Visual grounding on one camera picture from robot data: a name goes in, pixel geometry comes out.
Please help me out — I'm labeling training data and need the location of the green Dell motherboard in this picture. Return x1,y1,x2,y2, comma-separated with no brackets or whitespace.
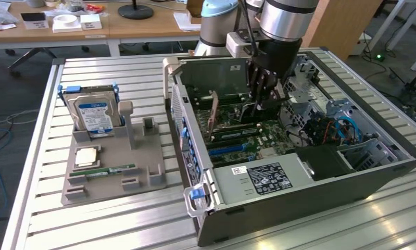
187,85,299,167

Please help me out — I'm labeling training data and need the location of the grey power supply unit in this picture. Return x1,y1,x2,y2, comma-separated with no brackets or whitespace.
207,153,315,205

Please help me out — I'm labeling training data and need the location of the black camera cable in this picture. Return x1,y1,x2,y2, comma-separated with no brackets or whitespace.
238,0,261,57

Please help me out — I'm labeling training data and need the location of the green RAM stick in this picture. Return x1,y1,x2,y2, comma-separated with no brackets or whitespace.
71,164,139,178

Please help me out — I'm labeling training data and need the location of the black chair base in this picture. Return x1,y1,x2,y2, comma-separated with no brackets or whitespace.
6,46,91,78

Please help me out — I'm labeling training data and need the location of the white paper stack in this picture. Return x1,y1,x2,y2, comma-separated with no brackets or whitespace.
173,11,205,32

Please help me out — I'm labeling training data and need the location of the grey parts rack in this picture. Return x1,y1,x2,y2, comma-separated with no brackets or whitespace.
61,101,169,206

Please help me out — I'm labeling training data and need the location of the white cube box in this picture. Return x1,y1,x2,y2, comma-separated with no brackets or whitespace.
79,14,102,30

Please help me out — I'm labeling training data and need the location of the white table frame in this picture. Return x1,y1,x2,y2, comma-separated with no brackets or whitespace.
363,0,416,71

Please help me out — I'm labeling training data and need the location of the white box with black top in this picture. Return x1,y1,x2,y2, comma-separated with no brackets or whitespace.
22,12,51,30

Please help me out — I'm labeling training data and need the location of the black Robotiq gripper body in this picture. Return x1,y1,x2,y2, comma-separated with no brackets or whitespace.
251,39,303,79

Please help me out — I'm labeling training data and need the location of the metal disk bay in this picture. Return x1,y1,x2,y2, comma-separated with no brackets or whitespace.
282,75,338,123
337,137,402,172

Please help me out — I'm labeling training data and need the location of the white tape roll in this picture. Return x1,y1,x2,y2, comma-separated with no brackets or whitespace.
54,14,78,26

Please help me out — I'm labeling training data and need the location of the silver chipset heatsink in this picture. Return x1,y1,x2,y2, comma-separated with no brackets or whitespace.
259,149,282,160

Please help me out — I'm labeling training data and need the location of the silver CPU chip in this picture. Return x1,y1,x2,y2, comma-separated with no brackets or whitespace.
74,148,99,167

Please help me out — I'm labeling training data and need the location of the blue disk wire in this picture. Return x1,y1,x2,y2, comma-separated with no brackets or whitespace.
335,117,365,143

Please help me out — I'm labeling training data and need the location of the black open PC case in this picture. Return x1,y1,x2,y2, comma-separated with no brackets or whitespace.
162,51,416,247

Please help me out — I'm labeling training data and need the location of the black round lamp base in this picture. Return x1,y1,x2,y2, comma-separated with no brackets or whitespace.
118,0,155,20

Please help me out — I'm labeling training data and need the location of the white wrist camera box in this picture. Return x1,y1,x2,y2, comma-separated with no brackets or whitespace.
226,31,261,57

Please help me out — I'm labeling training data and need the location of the wooden cabinet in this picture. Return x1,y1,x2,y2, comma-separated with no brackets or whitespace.
299,0,385,60

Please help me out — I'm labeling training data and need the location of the blue expansion slot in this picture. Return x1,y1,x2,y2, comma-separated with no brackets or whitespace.
210,149,251,160
207,142,247,155

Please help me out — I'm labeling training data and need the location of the installed RAM stick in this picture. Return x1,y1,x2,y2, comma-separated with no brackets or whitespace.
213,128,261,143

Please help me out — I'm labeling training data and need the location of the low-profile graphics card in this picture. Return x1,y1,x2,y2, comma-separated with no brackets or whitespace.
206,90,282,140

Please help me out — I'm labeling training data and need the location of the flat white box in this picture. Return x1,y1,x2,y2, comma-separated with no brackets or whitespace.
53,20,85,33

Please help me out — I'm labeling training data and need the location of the hard disk with blue carrier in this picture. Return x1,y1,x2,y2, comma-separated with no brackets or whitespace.
57,82,122,139

